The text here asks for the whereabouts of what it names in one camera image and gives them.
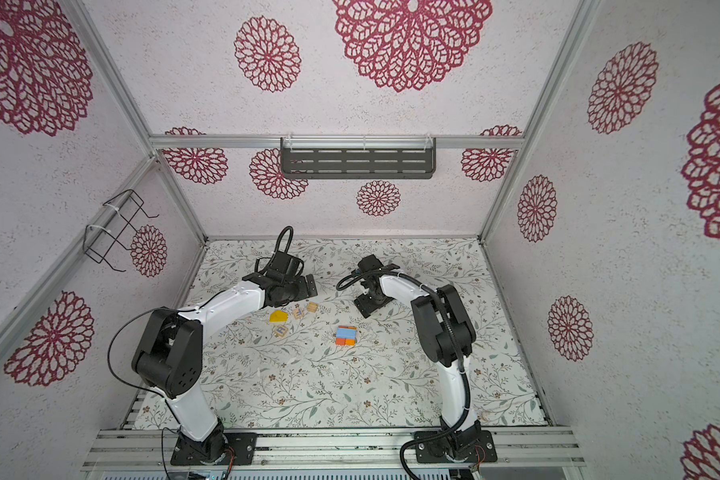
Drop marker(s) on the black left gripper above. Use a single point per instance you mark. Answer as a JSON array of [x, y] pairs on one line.
[[304, 290]]

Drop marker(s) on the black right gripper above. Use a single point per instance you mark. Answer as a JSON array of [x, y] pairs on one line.
[[364, 305]]

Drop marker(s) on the yellow triangular roof block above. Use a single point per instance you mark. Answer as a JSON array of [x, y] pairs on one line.
[[278, 316]]

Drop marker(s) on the light blue block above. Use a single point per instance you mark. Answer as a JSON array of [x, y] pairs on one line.
[[346, 332]]

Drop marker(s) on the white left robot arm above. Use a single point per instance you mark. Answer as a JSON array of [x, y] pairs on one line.
[[169, 356]]

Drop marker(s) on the grey slotted wall shelf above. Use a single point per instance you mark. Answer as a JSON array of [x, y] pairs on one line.
[[358, 160]]

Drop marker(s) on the black wire wall basket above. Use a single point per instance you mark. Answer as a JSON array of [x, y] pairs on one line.
[[100, 239]]

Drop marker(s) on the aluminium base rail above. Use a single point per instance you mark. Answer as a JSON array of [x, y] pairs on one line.
[[334, 453]]

